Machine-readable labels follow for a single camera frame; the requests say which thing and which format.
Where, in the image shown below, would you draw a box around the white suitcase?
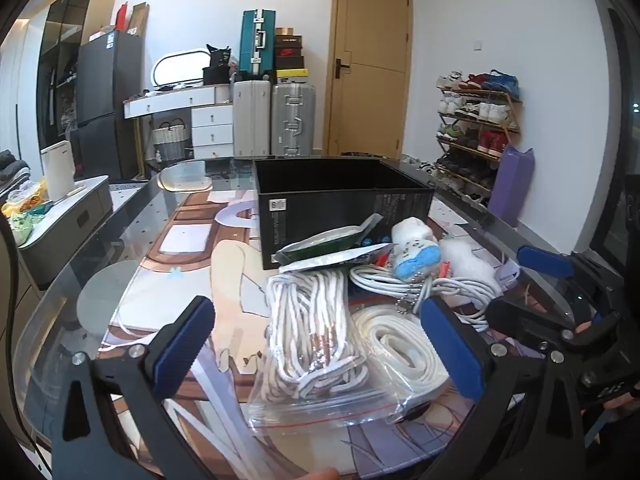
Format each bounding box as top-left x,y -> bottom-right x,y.
233,79 -> 273,157

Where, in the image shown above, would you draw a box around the white and blue plush toy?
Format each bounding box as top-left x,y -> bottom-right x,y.
390,217 -> 443,283

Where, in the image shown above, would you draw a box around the white air purifier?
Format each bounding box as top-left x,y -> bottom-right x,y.
40,142 -> 77,201

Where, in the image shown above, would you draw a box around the black bag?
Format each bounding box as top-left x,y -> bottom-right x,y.
202,44 -> 233,86

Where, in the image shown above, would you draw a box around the white vanity desk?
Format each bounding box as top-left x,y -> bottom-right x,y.
123,84 -> 235,161

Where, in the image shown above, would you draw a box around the dark wardrobe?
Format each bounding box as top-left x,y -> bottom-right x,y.
37,0 -> 118,151

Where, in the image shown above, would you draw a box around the green and black packet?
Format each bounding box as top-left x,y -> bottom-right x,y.
274,213 -> 383,264

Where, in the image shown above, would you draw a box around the teal suitcase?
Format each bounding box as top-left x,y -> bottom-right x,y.
239,9 -> 276,80

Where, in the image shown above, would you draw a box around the black fridge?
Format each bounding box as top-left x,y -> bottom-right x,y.
69,30 -> 143,181

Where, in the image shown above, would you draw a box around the oval mirror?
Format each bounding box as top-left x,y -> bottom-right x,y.
151,47 -> 212,90

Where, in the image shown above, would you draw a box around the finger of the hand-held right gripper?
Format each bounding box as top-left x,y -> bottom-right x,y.
485,300 -> 576,353
517,246 -> 621,321

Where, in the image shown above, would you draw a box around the silver suitcase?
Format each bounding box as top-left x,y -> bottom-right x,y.
271,82 -> 317,156

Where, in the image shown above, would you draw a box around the shoe rack with shoes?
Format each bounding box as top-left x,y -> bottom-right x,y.
435,70 -> 521,201

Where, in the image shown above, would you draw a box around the zip bag of braided cords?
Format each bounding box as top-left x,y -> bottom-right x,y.
247,260 -> 401,428

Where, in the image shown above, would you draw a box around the black and white sneakers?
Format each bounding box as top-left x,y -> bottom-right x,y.
400,155 -> 441,177

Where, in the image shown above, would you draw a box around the colourful snack packets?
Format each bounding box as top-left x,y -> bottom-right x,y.
0,180 -> 53,246

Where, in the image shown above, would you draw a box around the wicker basket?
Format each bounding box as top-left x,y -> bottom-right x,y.
151,117 -> 193,161

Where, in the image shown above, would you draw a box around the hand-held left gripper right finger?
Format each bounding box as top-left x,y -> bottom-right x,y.
421,296 -> 586,480

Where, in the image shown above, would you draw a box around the clear bag of white strap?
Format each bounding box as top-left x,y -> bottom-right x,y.
350,305 -> 481,426

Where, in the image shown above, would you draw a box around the wooden shoe rack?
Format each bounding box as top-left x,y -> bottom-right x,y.
435,85 -> 523,201

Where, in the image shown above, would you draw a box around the purple bag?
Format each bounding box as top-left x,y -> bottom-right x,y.
487,144 -> 533,228

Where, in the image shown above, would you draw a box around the white cable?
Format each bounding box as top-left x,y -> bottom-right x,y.
350,260 -> 506,333

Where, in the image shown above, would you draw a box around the brown cardboard box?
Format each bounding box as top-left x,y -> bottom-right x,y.
131,2 -> 151,36

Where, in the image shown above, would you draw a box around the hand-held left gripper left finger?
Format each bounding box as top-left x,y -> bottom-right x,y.
52,296 -> 216,480

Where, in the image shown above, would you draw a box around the round beige stool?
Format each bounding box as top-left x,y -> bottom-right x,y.
160,160 -> 211,193

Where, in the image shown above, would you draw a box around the wooden door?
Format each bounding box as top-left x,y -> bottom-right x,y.
327,0 -> 415,157

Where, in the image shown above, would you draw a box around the grey cabinet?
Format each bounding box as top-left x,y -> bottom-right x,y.
17,176 -> 115,291

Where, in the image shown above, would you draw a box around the black cardboard box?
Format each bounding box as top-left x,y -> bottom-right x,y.
251,157 -> 435,271

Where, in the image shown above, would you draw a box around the white fluffy cloth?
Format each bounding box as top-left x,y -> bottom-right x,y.
440,237 -> 503,296

